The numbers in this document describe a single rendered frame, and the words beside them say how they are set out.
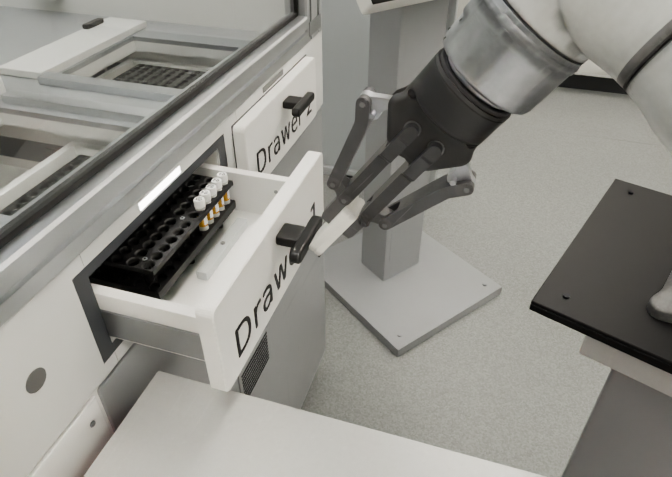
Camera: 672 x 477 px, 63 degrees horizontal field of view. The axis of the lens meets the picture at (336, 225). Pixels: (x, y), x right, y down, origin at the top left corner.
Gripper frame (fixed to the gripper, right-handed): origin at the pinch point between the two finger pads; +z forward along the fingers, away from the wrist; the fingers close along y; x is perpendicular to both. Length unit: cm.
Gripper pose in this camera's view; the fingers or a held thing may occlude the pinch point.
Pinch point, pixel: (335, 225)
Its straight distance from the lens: 54.6
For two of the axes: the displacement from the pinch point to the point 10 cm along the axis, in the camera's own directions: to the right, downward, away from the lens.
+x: -3.0, 5.7, -7.7
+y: -7.8, -6.1, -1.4
